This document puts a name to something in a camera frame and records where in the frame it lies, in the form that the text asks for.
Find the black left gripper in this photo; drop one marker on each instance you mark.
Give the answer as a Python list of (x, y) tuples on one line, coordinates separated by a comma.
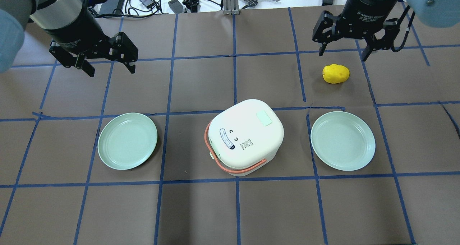
[(74, 28)]

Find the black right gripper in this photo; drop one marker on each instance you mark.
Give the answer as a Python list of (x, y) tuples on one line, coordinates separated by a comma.
[(366, 8)]

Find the white rice cooker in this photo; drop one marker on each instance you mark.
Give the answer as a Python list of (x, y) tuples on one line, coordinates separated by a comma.
[(244, 137)]

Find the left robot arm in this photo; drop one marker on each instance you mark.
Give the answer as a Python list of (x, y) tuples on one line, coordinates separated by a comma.
[(47, 14)]

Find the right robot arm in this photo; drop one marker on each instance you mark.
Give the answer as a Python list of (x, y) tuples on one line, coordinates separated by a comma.
[(433, 13)]

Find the yellow toy potato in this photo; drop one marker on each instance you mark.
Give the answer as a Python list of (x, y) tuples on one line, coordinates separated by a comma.
[(335, 74)]

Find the black power adapter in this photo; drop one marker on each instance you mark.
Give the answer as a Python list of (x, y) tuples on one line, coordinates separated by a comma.
[(111, 7)]

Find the left green plate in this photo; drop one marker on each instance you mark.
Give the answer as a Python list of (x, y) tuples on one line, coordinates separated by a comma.
[(127, 141)]

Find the green plate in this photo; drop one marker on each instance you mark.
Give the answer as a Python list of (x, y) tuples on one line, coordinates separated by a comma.
[(127, 141), (343, 141)]

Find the grey power brick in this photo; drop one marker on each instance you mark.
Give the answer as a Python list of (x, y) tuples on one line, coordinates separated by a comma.
[(176, 6)]

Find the right green plate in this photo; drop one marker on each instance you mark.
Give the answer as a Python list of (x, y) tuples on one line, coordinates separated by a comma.
[(343, 141)]

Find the aluminium frame post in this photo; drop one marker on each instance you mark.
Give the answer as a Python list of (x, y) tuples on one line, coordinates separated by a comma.
[(231, 7)]

